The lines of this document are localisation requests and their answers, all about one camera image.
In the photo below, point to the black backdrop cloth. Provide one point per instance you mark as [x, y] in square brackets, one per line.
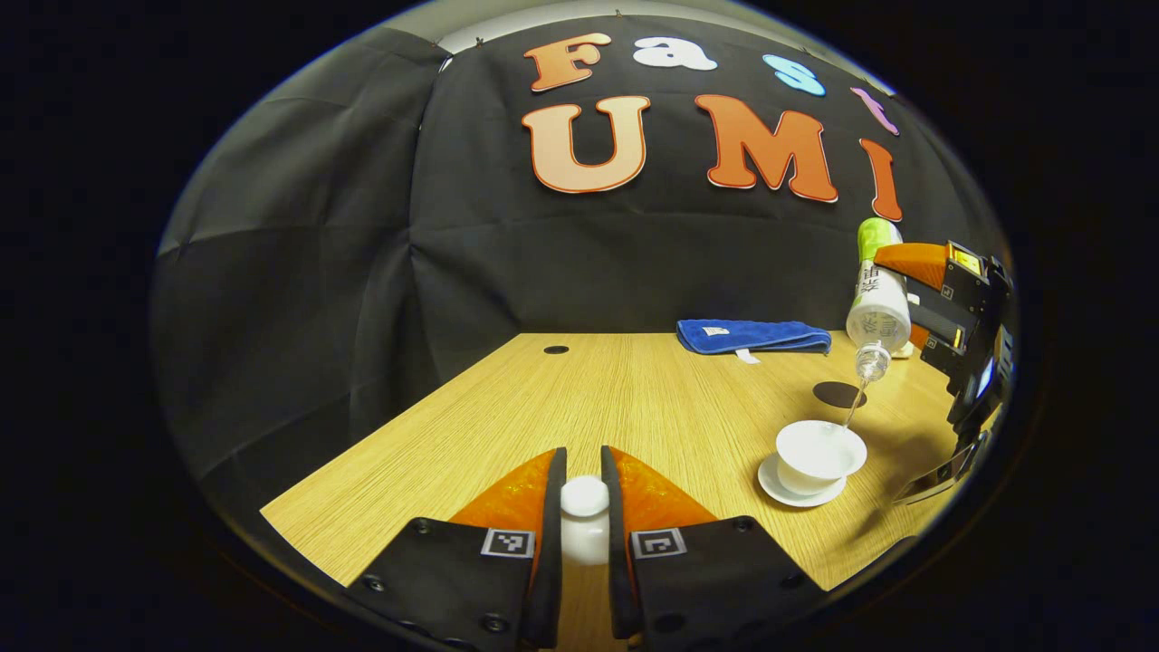
[579, 263]

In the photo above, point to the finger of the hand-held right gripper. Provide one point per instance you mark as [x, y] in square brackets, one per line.
[924, 263]
[937, 324]

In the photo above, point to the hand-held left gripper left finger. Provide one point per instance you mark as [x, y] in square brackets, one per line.
[548, 561]

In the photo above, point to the blue folded towel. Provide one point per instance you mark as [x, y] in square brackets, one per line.
[751, 336]

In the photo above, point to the white teacup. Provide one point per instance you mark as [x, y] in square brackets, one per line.
[815, 453]

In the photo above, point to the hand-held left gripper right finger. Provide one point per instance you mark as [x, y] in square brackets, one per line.
[617, 561]

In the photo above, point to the clear water bottle green label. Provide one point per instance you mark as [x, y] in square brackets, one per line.
[878, 312]

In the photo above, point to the white saucer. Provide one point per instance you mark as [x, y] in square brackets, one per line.
[788, 493]

